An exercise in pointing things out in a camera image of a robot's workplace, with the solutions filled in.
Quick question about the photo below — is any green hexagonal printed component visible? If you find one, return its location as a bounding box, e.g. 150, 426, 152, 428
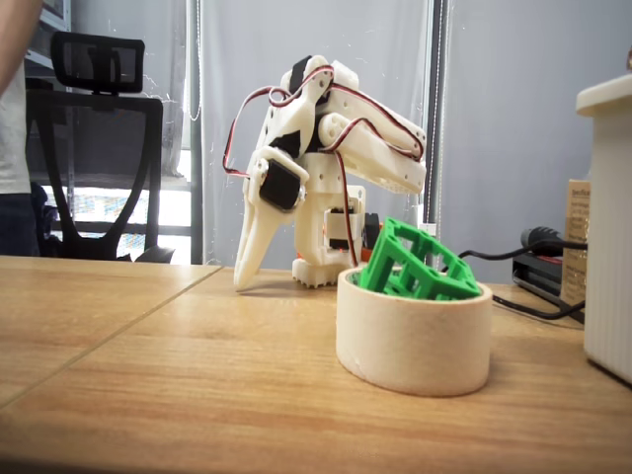
357, 216, 483, 302

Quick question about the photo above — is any grey metal pole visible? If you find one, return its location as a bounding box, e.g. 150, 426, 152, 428
186, 0, 204, 266
423, 0, 451, 238

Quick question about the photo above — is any orange and black clamp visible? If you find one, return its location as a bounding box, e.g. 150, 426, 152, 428
295, 211, 387, 264

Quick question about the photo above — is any beige masking tape roll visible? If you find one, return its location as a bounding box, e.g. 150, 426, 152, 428
335, 269, 494, 399

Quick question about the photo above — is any black office chair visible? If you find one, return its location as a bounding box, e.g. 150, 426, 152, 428
24, 30, 177, 263

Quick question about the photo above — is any person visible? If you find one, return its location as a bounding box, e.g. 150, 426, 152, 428
0, 0, 43, 257

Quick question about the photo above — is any black power supply box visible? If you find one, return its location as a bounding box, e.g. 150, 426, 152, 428
512, 250, 588, 326

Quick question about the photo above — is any brown cardboard box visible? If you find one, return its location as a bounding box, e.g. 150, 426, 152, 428
560, 178, 593, 305

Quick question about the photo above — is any gripper servo cable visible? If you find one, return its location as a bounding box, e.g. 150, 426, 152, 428
221, 86, 297, 182

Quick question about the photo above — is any black power cable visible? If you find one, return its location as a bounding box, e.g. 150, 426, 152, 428
456, 225, 590, 273
492, 294, 589, 321

